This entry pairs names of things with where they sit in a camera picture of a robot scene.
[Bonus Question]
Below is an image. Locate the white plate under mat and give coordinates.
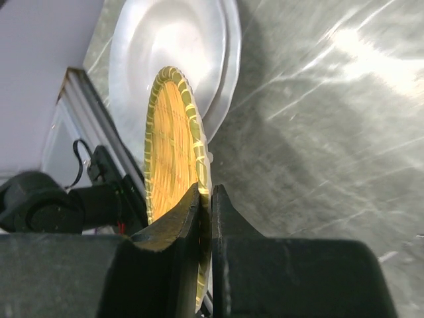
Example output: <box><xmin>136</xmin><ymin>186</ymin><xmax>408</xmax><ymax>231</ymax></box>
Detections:
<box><xmin>109</xmin><ymin>1</ymin><xmax>242</xmax><ymax>161</ymax></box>

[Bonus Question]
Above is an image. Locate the round bamboo mat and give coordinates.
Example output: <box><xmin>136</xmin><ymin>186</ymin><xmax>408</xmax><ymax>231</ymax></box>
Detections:
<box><xmin>143</xmin><ymin>66</ymin><xmax>213</xmax><ymax>310</ymax></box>

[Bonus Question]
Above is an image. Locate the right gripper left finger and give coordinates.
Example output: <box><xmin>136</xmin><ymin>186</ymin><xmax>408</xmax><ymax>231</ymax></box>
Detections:
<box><xmin>1</xmin><ymin>185</ymin><xmax>201</xmax><ymax>317</ymax></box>

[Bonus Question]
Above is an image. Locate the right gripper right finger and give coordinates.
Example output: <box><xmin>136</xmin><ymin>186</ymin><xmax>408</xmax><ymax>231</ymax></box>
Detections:
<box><xmin>212</xmin><ymin>185</ymin><xmax>397</xmax><ymax>317</ymax></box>

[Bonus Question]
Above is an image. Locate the aluminium rail frame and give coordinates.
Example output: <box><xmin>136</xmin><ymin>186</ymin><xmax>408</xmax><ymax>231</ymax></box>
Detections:
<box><xmin>40</xmin><ymin>68</ymin><xmax>145</xmax><ymax>197</ymax></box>

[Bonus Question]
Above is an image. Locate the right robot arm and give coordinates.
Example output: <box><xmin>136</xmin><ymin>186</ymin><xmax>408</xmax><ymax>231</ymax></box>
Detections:
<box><xmin>1</xmin><ymin>172</ymin><xmax>397</xmax><ymax>317</ymax></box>

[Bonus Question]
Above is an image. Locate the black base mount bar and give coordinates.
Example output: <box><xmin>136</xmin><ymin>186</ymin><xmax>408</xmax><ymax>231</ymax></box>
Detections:
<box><xmin>65</xmin><ymin>138</ymin><xmax>148</xmax><ymax>236</ymax></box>

